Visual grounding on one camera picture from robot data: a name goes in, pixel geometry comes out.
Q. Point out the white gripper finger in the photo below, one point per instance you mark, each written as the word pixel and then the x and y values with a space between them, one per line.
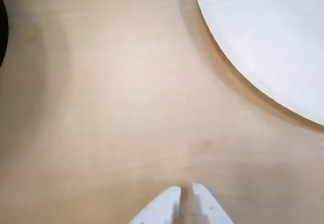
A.
pixel 162 206
pixel 210 206

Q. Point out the black pot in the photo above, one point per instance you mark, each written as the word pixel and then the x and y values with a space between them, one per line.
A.
pixel 2 31

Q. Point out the white paper plate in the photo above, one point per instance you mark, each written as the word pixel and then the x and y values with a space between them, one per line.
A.
pixel 273 36

